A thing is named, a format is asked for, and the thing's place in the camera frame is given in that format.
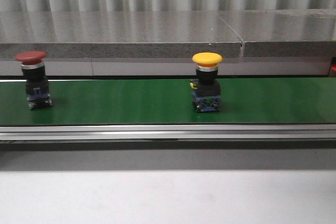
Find grey stone slab right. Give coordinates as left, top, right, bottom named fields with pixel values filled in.
left=217, top=9, right=335, bottom=62

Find grey stone slab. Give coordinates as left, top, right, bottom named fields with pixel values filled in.
left=217, top=9, right=335, bottom=62
left=1, top=11, right=241, bottom=60

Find red plastic tray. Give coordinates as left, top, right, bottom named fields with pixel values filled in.
left=329, top=57, right=336, bottom=77

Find green conveyor belt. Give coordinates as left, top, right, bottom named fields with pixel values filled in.
left=1, top=78, right=335, bottom=142

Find grey stone slab left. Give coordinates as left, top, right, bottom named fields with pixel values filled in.
left=1, top=11, right=241, bottom=60

